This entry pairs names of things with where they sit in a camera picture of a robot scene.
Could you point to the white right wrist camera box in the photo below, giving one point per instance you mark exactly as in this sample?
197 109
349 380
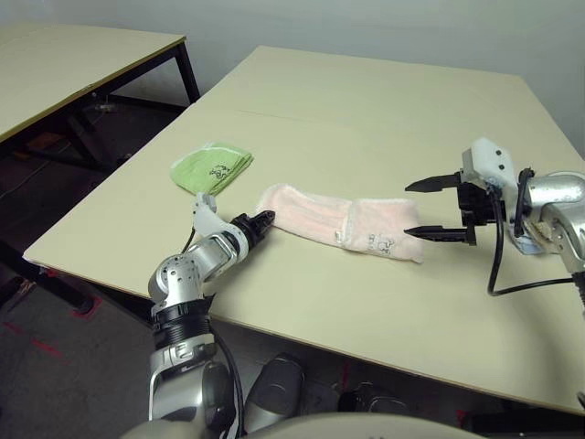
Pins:
489 157

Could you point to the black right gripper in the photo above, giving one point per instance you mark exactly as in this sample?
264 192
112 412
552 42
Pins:
477 206

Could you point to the beige side table black frame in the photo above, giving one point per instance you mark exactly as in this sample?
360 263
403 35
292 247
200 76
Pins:
68 59

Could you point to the black robot right foot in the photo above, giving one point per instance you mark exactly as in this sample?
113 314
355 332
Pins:
370 400

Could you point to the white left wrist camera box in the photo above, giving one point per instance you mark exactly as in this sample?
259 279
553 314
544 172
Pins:
205 219

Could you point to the grey robot torso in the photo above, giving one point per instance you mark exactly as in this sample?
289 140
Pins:
365 430

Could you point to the black robot left foot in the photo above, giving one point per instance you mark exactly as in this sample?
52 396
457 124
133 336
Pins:
274 388

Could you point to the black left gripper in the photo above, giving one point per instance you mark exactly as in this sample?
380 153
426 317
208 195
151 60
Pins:
244 228

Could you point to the green folded towel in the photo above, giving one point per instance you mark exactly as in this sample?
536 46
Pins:
201 169

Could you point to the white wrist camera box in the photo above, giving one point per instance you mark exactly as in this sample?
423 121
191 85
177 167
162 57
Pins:
205 219
489 157

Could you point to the pink towel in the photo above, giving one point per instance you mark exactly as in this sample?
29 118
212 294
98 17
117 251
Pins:
311 215

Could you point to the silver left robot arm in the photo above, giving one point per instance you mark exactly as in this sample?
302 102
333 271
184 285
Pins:
183 274

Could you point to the black robot foot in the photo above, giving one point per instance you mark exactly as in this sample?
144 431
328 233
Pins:
370 400
274 388

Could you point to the blue folded towel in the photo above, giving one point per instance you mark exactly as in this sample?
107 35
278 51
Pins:
530 248

